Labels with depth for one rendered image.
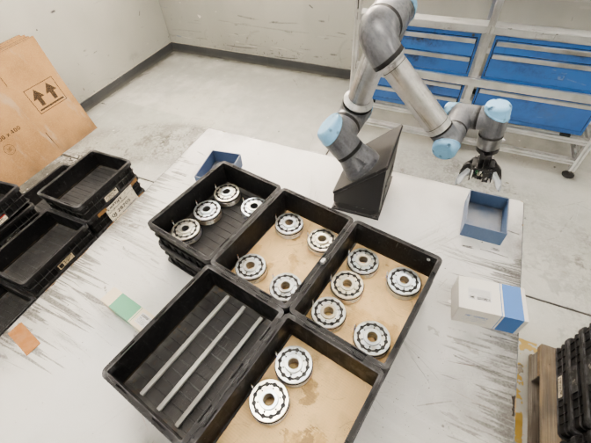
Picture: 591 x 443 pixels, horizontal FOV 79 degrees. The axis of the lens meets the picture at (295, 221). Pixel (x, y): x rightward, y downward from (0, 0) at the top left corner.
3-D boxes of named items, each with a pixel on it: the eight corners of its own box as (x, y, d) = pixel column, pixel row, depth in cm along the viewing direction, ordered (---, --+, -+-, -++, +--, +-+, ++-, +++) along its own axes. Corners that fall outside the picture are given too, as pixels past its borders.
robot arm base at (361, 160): (358, 159, 151) (343, 141, 148) (384, 148, 139) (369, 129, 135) (342, 184, 144) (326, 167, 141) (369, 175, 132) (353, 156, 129)
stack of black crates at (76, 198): (123, 201, 243) (91, 148, 209) (158, 214, 234) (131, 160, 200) (78, 245, 220) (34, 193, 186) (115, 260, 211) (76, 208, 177)
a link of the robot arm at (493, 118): (486, 95, 112) (516, 98, 108) (478, 126, 120) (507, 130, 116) (479, 107, 108) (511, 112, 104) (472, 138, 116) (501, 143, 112)
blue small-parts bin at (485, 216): (464, 200, 153) (470, 189, 148) (502, 210, 149) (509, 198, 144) (459, 235, 141) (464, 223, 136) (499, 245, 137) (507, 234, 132)
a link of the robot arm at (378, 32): (365, 17, 89) (467, 156, 105) (383, -4, 93) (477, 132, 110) (336, 42, 98) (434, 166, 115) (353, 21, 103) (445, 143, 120)
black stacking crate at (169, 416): (216, 283, 119) (208, 264, 111) (288, 329, 108) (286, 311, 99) (119, 387, 99) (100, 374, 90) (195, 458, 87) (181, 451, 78)
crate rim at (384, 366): (354, 223, 121) (355, 218, 119) (441, 262, 109) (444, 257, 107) (287, 314, 100) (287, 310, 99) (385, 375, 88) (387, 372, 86)
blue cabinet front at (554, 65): (467, 114, 260) (495, 34, 218) (580, 134, 239) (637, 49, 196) (466, 117, 258) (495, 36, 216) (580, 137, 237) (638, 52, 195)
